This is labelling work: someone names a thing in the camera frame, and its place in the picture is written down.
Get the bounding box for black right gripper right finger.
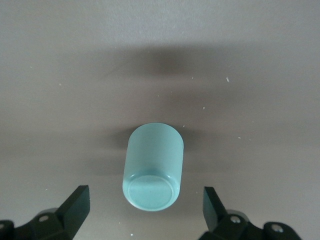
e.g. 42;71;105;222
201;185;264;240

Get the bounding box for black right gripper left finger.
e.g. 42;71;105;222
17;184;91;240

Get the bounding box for pale green cup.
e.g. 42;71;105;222
121;121;185;213

